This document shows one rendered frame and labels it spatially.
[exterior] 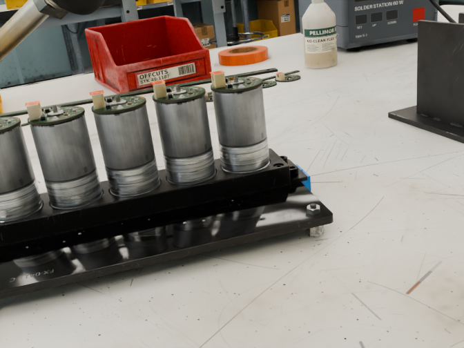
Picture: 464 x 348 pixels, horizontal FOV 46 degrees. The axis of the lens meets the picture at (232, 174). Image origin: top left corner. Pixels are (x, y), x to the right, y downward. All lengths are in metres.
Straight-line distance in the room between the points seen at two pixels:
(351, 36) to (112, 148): 0.42
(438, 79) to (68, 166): 0.23
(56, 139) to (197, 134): 0.06
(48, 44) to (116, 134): 4.45
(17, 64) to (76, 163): 4.43
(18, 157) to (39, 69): 4.45
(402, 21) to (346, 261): 0.46
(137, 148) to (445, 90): 0.20
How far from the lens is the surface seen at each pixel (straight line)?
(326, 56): 0.57
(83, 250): 0.24
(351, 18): 0.62
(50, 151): 0.25
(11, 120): 0.26
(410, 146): 0.34
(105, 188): 0.27
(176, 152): 0.25
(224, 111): 0.25
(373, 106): 0.43
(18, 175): 0.26
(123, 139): 0.25
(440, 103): 0.37
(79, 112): 0.25
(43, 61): 4.70
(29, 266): 0.24
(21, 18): 0.21
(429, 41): 0.37
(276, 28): 4.93
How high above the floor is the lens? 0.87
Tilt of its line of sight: 22 degrees down
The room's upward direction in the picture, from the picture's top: 7 degrees counter-clockwise
